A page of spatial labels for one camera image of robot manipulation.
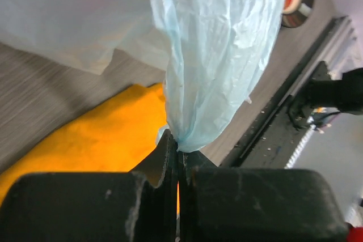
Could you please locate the aluminium rail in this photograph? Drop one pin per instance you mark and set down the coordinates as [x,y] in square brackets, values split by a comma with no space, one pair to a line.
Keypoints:
[300,147]

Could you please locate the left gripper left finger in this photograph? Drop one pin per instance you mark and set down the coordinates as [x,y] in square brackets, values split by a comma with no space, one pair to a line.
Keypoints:
[138,205]

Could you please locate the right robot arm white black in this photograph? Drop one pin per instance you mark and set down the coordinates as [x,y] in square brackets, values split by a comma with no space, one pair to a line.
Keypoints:
[344,94]

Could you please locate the round plate with dark rim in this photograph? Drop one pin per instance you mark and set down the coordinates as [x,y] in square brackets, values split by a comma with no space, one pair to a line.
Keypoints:
[297,13]

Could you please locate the light blue printed plastic bag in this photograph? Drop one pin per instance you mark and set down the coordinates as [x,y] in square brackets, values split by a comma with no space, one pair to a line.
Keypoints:
[213,51]

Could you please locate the orange folded cloth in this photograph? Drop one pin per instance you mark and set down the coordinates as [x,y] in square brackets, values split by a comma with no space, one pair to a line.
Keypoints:
[113,137]

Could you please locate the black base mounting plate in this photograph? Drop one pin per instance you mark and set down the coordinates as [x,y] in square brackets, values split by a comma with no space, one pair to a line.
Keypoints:
[271,138]

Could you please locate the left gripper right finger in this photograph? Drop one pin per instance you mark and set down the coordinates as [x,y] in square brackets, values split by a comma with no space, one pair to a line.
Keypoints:
[259,204]

